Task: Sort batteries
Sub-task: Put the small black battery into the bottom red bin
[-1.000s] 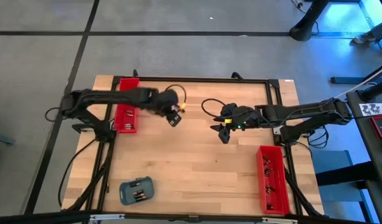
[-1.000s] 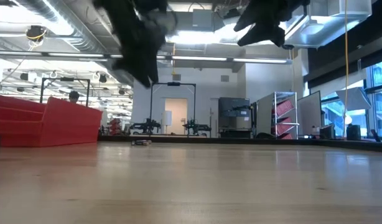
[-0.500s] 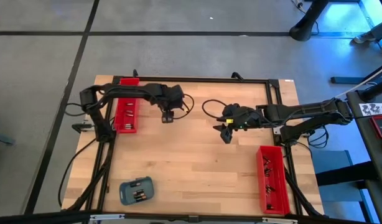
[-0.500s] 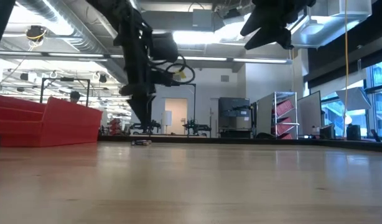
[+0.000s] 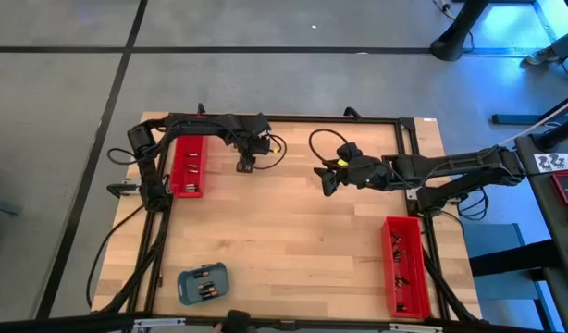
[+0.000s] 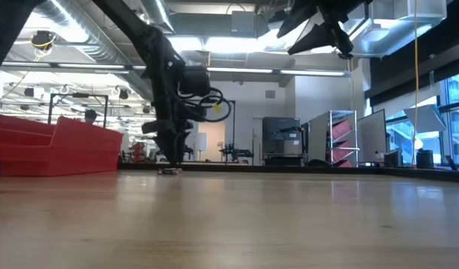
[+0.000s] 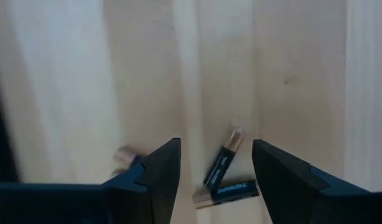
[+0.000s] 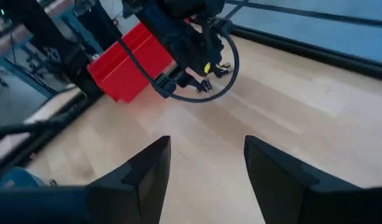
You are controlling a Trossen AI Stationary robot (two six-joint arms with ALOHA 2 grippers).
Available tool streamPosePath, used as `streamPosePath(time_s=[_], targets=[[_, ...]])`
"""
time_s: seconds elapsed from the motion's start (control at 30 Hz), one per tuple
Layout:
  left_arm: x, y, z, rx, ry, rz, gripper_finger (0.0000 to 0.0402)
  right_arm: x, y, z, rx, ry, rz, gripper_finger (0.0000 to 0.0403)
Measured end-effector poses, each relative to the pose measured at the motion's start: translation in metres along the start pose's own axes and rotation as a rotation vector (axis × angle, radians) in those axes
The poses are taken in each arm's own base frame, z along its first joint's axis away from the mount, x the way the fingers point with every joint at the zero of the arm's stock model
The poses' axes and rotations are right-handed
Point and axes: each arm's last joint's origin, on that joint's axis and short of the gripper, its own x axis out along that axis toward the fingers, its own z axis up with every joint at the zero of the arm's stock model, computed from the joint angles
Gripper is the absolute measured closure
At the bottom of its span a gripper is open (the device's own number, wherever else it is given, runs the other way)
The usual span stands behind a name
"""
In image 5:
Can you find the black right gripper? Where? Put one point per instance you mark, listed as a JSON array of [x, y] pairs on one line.
[[365, 173]]

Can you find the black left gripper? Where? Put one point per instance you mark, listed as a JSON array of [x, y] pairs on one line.
[[247, 143]]

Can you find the red plastic bin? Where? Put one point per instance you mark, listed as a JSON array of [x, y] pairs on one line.
[[178, 178], [416, 263]]

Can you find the teal plastic bin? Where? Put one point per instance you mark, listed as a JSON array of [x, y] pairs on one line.
[[189, 291]]

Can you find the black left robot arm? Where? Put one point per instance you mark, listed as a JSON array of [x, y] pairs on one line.
[[196, 125]]

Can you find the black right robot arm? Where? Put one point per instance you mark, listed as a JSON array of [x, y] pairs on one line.
[[450, 166]]

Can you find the silver aluminium extrusion bar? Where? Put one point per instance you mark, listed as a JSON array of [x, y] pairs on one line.
[[159, 322], [416, 327]]

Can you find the person's hand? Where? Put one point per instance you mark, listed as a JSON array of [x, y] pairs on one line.
[[217, 328]]

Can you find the black desk foot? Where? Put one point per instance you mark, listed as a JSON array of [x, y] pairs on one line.
[[515, 119], [510, 261]]

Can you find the dark grey desk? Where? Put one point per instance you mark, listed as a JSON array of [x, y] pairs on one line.
[[538, 217]]

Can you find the white fiducial marker sheet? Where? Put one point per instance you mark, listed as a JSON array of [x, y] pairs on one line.
[[557, 163]]

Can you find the black desk leg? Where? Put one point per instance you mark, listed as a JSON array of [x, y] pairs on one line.
[[557, 134]]

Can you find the grey floor object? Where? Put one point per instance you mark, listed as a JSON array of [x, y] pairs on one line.
[[2, 205]]

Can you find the black base beam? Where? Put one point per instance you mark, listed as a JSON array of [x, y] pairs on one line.
[[57, 324]]

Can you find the black aluminium table frame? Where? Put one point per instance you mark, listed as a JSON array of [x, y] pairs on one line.
[[288, 119]]

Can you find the silver corner bracket plate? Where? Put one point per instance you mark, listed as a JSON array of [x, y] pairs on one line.
[[410, 194]]

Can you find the black pedestal stand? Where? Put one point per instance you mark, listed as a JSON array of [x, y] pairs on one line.
[[455, 41]]

